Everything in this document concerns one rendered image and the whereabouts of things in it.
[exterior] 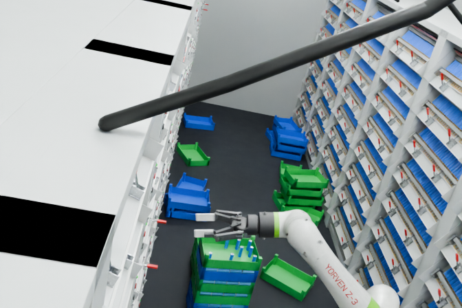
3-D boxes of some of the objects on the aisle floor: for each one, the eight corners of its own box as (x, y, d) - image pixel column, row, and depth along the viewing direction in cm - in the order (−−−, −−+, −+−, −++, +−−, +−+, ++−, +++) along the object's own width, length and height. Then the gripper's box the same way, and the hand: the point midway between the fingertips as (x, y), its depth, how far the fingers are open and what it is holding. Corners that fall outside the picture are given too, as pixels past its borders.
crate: (313, 284, 317) (317, 275, 314) (301, 301, 300) (304, 291, 297) (273, 262, 329) (276, 253, 326) (259, 277, 312) (262, 267, 309)
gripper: (258, 252, 169) (193, 252, 169) (255, 216, 189) (196, 216, 189) (259, 234, 166) (192, 234, 166) (256, 199, 186) (196, 200, 186)
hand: (201, 225), depth 177 cm, fingers open, 9 cm apart
